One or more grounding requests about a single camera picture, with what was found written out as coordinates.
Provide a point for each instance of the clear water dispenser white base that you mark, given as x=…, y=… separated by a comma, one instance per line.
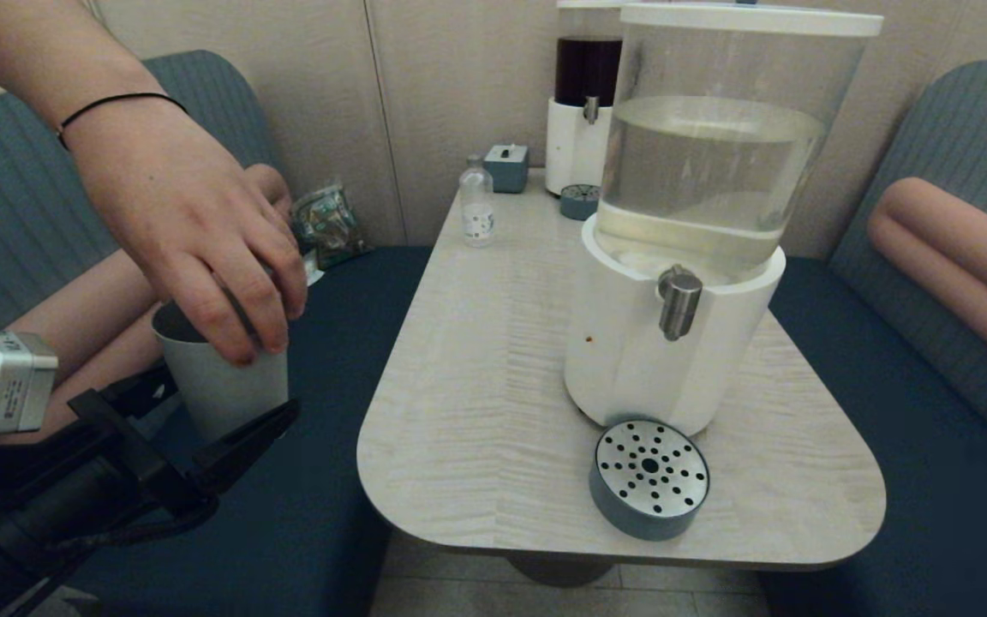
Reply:
x=631, y=368

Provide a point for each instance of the steel water dispenser tap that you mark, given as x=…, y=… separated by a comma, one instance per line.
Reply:
x=680, y=308

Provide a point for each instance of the large round blue drip tray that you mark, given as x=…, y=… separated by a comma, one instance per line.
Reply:
x=648, y=476

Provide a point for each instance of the large white dispenser lid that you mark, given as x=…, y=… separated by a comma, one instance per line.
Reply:
x=742, y=19

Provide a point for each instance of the teal upholstered bench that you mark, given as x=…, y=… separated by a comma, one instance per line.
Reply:
x=930, y=497
x=305, y=514

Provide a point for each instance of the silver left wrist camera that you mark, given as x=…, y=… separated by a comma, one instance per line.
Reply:
x=14, y=381

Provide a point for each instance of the small clear plastic bottle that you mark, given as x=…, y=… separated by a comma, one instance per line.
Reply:
x=477, y=212

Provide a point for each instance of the grey paper cup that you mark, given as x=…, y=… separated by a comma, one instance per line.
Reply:
x=228, y=394

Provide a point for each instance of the dark drink dispenser white base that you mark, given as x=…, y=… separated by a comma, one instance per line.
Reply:
x=569, y=152

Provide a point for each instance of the blue-grey tissue box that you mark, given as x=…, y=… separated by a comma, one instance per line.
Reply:
x=506, y=171

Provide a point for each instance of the crumpled white tissue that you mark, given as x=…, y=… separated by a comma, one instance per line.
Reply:
x=314, y=272

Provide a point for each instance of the person's bare hand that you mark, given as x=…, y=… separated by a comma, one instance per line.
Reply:
x=176, y=206

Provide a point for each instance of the pink bolster cushion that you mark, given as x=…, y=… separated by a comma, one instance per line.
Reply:
x=108, y=317
x=956, y=248

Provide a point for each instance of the crumpled snack bag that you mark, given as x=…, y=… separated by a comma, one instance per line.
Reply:
x=332, y=227

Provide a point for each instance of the person's bare forearm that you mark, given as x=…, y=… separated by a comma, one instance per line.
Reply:
x=14, y=51

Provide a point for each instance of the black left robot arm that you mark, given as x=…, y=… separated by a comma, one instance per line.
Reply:
x=5, y=548

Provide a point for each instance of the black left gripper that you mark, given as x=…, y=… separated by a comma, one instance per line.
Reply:
x=91, y=488

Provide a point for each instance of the small round blue drip tray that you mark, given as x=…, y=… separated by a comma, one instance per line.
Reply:
x=577, y=206

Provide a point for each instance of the small steel dispenser tap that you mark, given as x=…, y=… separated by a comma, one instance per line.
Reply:
x=591, y=110

